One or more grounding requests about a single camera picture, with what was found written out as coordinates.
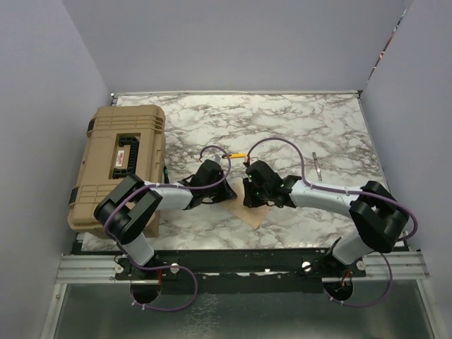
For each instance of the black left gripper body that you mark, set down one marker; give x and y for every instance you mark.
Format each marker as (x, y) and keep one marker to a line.
(217, 193)

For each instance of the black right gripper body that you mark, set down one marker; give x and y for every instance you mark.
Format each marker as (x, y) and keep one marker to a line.
(256, 196)

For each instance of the tan paper envelope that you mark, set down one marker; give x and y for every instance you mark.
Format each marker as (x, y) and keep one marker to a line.
(251, 216)

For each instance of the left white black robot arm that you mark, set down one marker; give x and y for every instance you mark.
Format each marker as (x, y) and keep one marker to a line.
(126, 210)

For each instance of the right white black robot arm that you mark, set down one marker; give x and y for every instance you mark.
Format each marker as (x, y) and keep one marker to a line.
(378, 218)

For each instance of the silver metal tweezers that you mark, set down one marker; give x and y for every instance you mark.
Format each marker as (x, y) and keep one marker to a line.
(317, 166)

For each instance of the tan plastic tool case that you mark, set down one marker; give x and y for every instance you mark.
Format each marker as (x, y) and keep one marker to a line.
(121, 141)

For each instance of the black metal base rail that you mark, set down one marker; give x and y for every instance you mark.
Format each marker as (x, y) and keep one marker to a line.
(290, 283)

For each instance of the aluminium extrusion frame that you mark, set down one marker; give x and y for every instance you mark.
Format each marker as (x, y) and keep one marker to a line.
(400, 265)

